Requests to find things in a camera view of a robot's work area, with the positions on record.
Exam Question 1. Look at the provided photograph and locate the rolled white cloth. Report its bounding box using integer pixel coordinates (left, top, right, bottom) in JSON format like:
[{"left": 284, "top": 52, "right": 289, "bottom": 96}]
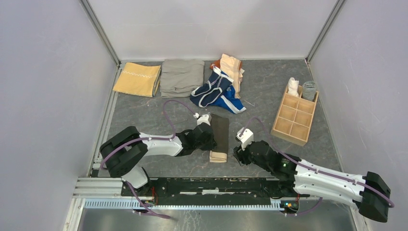
[{"left": 286, "top": 77, "right": 299, "bottom": 97}]

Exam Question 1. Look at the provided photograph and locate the right corner aluminium post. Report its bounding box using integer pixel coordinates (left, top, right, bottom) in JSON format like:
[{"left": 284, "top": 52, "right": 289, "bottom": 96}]
[{"left": 305, "top": 0, "right": 346, "bottom": 65}]

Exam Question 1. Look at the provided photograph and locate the navy blue white-trimmed underwear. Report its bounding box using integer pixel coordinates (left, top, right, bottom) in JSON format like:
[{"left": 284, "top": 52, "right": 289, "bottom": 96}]
[{"left": 190, "top": 67, "right": 246, "bottom": 114}]

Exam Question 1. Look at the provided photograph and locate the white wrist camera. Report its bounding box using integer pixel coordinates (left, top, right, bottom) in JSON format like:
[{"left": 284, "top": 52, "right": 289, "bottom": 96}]
[
  {"left": 236, "top": 128, "right": 254, "bottom": 150},
  {"left": 193, "top": 113, "right": 212, "bottom": 126}
]

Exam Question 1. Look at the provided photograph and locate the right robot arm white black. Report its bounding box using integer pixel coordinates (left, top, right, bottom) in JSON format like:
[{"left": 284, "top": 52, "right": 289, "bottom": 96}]
[{"left": 234, "top": 141, "right": 391, "bottom": 223}]

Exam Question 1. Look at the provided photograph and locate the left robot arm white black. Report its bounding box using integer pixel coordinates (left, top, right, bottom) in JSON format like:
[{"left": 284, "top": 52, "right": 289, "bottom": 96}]
[{"left": 100, "top": 123, "right": 217, "bottom": 196}]

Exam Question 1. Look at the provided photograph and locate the left corner aluminium post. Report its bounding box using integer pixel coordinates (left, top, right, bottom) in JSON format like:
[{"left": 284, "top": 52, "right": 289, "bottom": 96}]
[{"left": 79, "top": 0, "right": 121, "bottom": 66}]

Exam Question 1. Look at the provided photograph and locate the corner aluminium post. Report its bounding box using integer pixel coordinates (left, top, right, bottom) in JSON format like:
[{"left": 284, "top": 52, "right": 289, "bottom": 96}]
[
  {"left": 305, "top": 0, "right": 346, "bottom": 65},
  {"left": 79, "top": 0, "right": 121, "bottom": 66}
]

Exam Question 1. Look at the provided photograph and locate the aluminium frame rail front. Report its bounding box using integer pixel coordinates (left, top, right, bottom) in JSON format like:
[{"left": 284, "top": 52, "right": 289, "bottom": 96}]
[{"left": 73, "top": 178, "right": 316, "bottom": 212}]

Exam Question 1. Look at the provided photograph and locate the peach orange underwear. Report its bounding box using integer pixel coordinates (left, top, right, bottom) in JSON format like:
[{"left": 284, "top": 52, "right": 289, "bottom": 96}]
[{"left": 210, "top": 54, "right": 244, "bottom": 99}]

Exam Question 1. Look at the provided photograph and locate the rolled grey striped cloth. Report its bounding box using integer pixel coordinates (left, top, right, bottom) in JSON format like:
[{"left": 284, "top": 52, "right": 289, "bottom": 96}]
[{"left": 302, "top": 80, "right": 317, "bottom": 102}]

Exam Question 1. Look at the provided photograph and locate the folded yellow cloth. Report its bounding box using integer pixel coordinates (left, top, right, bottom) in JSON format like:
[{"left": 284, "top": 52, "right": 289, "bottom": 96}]
[{"left": 113, "top": 63, "right": 161, "bottom": 97}]

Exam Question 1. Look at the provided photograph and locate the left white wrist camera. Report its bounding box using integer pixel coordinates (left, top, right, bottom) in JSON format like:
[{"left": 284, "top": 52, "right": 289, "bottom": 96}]
[{"left": 193, "top": 113, "right": 212, "bottom": 126}]

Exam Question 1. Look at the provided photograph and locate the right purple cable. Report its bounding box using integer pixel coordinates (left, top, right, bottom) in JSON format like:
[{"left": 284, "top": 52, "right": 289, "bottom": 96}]
[{"left": 239, "top": 116, "right": 395, "bottom": 217}]

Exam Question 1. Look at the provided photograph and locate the olive boxer briefs beige waistband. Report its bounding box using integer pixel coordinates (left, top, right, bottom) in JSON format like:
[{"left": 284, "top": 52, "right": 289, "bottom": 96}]
[{"left": 209, "top": 114, "right": 230, "bottom": 163}]

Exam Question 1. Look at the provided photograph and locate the wooden compartment organizer box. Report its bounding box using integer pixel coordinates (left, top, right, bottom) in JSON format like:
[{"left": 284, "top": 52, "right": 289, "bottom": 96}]
[{"left": 271, "top": 86, "right": 319, "bottom": 146}]

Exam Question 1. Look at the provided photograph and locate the folded grey cloth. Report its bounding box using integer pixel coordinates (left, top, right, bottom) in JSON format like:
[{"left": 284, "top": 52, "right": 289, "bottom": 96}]
[{"left": 160, "top": 60, "right": 205, "bottom": 98}]

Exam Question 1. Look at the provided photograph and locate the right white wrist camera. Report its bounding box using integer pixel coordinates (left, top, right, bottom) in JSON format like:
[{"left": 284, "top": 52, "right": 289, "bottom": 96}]
[{"left": 236, "top": 128, "right": 254, "bottom": 150}]

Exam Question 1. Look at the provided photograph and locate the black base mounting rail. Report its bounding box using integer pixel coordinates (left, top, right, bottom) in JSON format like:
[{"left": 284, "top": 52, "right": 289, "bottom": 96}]
[{"left": 135, "top": 177, "right": 307, "bottom": 205}]

